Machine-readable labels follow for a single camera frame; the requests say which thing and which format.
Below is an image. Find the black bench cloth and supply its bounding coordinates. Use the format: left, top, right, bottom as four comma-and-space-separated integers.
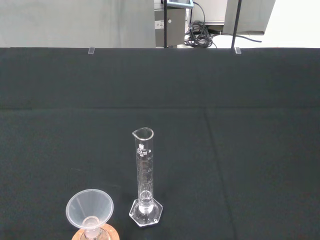
0, 46, 320, 240

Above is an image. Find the grey metal cabinet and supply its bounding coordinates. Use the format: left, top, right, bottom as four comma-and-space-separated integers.
154, 8, 186, 49

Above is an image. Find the black stand pole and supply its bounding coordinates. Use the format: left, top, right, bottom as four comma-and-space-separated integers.
163, 0, 169, 49
230, 0, 244, 49

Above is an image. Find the clear plastic funnel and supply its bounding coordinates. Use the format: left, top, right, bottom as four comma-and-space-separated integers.
65, 188, 115, 230

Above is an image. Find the blue-rimmed tray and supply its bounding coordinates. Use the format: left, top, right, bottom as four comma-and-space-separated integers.
166, 0, 195, 9

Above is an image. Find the round-bottom glass flask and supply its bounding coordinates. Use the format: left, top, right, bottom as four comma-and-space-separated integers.
83, 215, 104, 240

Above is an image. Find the coiled black cable bundle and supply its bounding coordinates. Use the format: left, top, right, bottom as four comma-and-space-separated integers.
184, 1, 263, 49

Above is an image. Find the cork ring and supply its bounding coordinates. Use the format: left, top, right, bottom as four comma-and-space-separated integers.
71, 222, 121, 240

